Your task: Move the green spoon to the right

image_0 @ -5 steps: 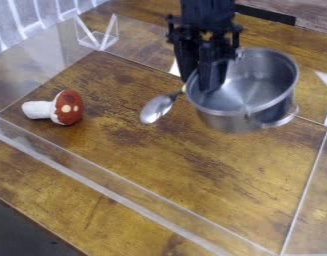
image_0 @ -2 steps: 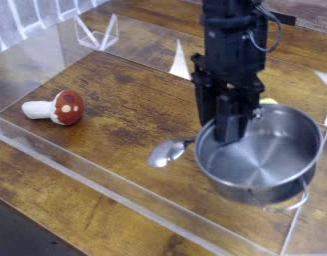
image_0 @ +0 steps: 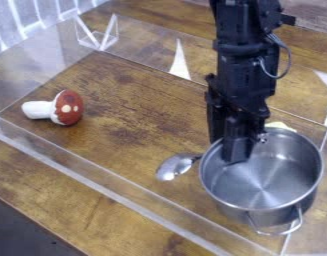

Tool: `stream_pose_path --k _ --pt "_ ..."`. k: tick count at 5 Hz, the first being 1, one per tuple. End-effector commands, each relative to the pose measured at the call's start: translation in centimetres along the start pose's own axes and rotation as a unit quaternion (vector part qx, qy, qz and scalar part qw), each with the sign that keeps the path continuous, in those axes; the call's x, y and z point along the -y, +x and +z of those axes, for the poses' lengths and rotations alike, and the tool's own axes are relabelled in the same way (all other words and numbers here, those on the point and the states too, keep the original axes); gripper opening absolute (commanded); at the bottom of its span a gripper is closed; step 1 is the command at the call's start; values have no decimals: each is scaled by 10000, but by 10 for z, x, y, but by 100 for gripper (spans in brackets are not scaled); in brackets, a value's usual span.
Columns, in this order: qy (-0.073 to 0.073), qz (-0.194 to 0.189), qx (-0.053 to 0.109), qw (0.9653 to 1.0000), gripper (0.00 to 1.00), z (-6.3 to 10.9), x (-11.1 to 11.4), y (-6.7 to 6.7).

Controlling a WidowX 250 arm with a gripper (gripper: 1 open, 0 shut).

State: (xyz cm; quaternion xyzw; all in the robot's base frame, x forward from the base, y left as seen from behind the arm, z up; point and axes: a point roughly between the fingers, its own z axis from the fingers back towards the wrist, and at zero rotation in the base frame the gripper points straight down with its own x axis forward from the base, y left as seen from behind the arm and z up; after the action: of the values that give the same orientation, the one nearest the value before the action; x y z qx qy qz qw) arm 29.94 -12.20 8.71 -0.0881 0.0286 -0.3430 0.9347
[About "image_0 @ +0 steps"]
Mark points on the clear acrylic enclosure wall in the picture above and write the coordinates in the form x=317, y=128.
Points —
x=134, y=57

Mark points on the green handled metal spoon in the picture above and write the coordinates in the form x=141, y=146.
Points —
x=177, y=165

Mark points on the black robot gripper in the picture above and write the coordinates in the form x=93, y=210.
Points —
x=249, y=49

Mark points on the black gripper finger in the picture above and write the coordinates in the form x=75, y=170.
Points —
x=242, y=132

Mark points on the red and white toy mushroom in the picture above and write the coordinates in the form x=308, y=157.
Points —
x=64, y=110

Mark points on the small stainless steel pot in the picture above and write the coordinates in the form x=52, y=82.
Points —
x=268, y=191

